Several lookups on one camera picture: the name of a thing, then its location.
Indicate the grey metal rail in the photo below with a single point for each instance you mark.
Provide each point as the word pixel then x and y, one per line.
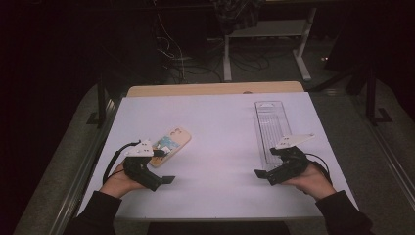
pixel 81 182
pixel 396 176

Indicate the person's right hand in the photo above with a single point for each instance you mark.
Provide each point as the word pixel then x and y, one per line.
pixel 311 181

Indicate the black metal stand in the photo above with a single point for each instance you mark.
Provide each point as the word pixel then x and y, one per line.
pixel 101 104
pixel 371 98

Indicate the white metal table frame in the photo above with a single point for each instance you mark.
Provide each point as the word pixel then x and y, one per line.
pixel 270 29

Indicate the person's left hand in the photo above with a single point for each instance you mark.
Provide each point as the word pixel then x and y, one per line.
pixel 117 182

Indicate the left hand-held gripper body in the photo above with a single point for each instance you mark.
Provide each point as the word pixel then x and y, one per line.
pixel 140 169

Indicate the clear plastic box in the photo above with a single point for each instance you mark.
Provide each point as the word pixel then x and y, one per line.
pixel 270 127

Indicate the dark checked cloth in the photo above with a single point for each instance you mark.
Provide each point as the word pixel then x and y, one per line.
pixel 238 13

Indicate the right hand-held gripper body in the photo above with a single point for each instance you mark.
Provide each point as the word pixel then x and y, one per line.
pixel 292 164

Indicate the colourful packet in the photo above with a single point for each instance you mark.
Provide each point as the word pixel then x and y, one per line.
pixel 174 143

